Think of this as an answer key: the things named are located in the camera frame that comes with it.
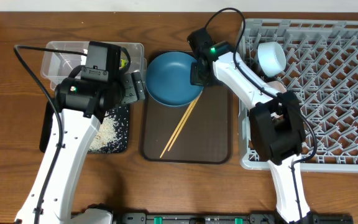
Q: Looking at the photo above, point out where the light blue bowl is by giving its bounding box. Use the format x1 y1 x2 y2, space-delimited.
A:
257 42 286 77

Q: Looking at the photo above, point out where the white bowl with food scraps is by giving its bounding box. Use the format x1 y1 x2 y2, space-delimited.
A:
267 81 287 93

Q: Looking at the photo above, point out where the yellow green snack wrapper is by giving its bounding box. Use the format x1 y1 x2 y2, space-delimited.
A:
120 59 128 70

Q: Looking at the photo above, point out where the grey dishwasher rack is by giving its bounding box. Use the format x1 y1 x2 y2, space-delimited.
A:
239 19 358 173

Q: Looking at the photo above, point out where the dark brown serving tray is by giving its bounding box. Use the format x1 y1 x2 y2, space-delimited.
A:
140 50 232 164

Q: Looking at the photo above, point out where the black plastic tray bin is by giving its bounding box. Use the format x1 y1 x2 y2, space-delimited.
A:
39 103 130 154

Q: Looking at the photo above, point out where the spilled rice food waste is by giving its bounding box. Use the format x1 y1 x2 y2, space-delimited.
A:
88 105 130 154

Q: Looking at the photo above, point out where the wooden chopstick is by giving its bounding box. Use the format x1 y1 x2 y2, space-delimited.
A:
168 95 201 151
159 95 200 159

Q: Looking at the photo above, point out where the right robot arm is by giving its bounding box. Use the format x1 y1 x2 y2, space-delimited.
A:
189 40 310 223

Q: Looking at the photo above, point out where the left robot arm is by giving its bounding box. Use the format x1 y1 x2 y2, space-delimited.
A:
15 72 145 223

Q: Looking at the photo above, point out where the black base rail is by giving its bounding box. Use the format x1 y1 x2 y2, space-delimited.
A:
73 205 354 224

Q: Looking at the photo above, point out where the dark blue plate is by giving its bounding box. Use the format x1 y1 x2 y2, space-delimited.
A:
145 51 203 107

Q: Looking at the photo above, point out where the clear plastic bin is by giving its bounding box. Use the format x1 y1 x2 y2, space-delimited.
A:
40 41 147 90

